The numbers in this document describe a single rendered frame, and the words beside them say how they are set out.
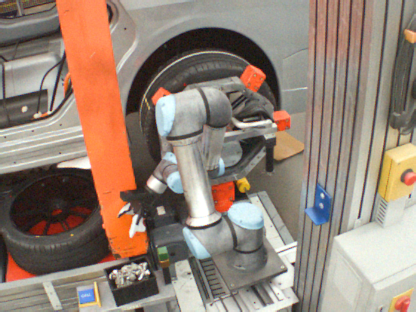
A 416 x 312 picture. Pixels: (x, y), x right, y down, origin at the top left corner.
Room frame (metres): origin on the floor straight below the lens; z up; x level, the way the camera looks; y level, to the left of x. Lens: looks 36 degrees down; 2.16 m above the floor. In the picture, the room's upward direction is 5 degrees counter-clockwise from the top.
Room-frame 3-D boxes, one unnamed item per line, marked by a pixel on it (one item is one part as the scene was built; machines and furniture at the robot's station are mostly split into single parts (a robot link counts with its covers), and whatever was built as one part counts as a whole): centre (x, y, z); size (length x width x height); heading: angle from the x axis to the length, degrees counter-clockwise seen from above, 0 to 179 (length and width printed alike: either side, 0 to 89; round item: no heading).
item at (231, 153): (1.92, -0.09, 0.85); 0.21 x 0.14 x 0.14; 13
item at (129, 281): (1.42, 0.35, 0.51); 0.20 x 0.14 x 0.13; 110
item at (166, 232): (1.95, 0.24, 0.26); 0.42 x 0.18 x 0.35; 13
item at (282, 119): (2.06, -0.38, 0.85); 0.09 x 0.08 x 0.07; 103
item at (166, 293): (1.41, 0.39, 0.44); 0.43 x 0.17 x 0.03; 103
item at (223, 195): (2.02, -0.06, 0.48); 0.16 x 0.12 x 0.17; 13
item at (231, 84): (1.99, -0.07, 0.85); 0.54 x 0.07 x 0.54; 103
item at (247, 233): (1.22, -0.12, 0.98); 0.13 x 0.12 x 0.14; 110
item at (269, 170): (1.79, -0.29, 0.83); 0.04 x 0.04 x 0.16
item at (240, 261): (1.23, -0.12, 0.87); 0.15 x 0.15 x 0.10
